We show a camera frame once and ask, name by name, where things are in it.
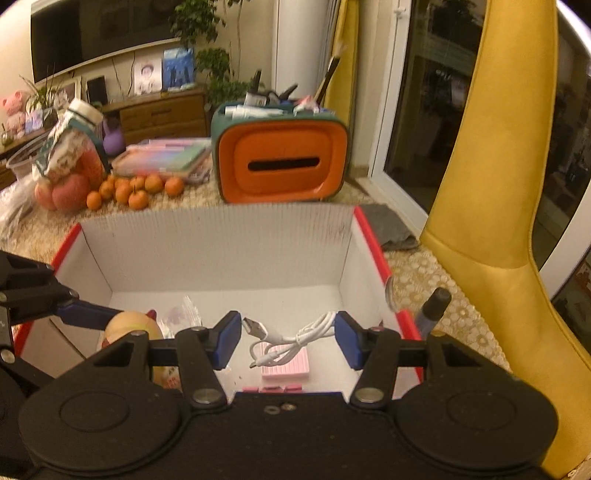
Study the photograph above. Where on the grey cloth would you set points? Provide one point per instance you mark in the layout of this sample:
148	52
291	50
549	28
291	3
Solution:
388	227

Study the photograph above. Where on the mandarin orange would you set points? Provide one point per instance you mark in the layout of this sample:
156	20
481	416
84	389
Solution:
94	201
153	184
174	187

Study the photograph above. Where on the portrait photo frame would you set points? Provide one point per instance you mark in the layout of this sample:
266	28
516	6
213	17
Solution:
147	76

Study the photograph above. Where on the white round bun package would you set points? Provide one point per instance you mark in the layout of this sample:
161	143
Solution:
180	317

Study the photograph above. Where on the small dropper bottle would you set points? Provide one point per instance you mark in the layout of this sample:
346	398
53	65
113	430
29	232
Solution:
432	311

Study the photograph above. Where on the green orange tissue box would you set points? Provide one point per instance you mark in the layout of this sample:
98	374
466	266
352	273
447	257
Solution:
277	154

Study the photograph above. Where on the clear fruit bowl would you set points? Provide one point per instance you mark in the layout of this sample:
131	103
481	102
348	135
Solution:
88	165

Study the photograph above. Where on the blue photo card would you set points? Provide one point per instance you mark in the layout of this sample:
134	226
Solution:
178	69

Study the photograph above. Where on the pink sticky note pad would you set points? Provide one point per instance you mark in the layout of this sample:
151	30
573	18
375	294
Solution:
299	366

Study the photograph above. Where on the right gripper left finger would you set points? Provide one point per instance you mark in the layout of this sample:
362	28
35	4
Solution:
200	352

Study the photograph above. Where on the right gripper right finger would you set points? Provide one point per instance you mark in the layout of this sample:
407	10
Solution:
375	353

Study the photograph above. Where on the red cardboard box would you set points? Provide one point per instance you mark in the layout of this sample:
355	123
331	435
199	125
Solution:
280	264

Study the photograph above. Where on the pink binder clip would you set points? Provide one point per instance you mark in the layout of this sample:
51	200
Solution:
274	389

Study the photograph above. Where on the purple kettlebell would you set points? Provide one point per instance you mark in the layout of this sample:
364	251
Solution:
113	139

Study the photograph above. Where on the patterned cloth pouch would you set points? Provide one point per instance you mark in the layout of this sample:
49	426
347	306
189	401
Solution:
73	135

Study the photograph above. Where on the television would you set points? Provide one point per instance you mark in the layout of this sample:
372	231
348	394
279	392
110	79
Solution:
65	34

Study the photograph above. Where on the red apple right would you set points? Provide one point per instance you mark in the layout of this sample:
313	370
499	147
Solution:
69	195

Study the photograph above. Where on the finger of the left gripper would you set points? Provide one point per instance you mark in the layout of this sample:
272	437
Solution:
82	314

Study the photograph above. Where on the black speaker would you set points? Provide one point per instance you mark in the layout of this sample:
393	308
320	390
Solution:
96	91

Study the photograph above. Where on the red apple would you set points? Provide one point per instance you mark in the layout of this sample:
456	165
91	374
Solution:
69	195
43	196

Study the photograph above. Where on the white floor air conditioner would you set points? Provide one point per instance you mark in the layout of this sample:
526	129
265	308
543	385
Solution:
304	31

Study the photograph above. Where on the pastel notebook stack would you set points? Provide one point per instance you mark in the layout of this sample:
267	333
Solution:
186	158

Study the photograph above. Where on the pink pig plush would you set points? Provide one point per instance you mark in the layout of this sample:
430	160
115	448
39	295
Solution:
14	106

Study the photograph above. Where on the yellow giraffe chair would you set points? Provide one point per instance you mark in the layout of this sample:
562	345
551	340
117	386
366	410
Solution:
480	227

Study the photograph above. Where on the clear plastic bag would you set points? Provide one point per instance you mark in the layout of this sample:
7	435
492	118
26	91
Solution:
17	201

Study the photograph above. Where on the red apple left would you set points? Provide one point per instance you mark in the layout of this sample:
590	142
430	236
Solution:
43	196

